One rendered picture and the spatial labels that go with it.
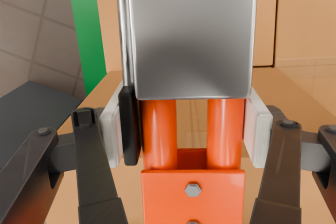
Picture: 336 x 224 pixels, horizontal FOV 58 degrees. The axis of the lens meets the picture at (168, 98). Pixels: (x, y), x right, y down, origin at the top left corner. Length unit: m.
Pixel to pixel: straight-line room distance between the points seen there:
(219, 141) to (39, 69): 1.28
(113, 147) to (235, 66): 0.07
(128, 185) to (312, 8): 0.56
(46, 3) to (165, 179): 1.22
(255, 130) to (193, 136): 0.24
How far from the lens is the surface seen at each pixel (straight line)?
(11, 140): 1.05
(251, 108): 0.17
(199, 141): 0.39
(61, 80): 1.40
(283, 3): 0.74
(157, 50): 0.15
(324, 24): 0.77
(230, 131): 0.18
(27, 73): 1.46
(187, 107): 0.49
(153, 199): 0.20
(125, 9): 0.17
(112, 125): 0.15
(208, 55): 0.15
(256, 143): 0.16
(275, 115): 0.17
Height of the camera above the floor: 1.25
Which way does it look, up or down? 70 degrees down
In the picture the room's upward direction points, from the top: 172 degrees counter-clockwise
